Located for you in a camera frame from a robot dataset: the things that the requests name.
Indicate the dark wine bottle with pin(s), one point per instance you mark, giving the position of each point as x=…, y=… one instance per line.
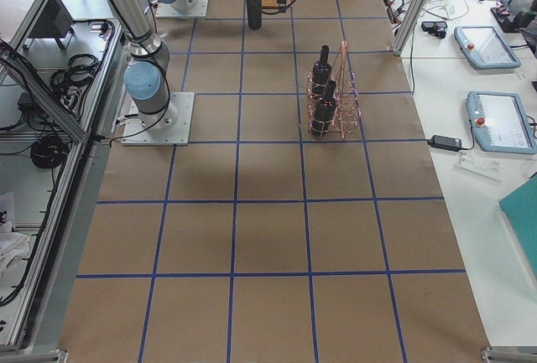
x=321, y=70
x=324, y=110
x=254, y=14

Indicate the copper wire bottle basket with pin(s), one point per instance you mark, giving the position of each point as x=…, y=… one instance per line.
x=347, y=114

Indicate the black handheld device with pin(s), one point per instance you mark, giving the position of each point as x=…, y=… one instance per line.
x=436, y=29

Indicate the black power adapter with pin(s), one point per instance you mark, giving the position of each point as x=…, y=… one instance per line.
x=445, y=143

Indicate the aluminium frame post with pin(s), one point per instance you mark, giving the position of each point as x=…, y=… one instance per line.
x=406, y=28

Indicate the far teach pendant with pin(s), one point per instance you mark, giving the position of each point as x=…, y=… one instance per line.
x=485, y=48

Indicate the teal board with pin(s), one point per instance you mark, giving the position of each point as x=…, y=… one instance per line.
x=520, y=208

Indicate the near teach pendant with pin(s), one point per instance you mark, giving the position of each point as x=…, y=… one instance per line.
x=499, y=123

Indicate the clear acrylic stand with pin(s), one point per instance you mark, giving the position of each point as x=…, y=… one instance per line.
x=483, y=168

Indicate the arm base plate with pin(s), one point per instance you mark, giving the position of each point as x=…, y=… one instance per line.
x=198, y=11
x=170, y=127

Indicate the teach pendant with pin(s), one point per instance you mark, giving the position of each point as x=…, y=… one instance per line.
x=499, y=123
x=485, y=48

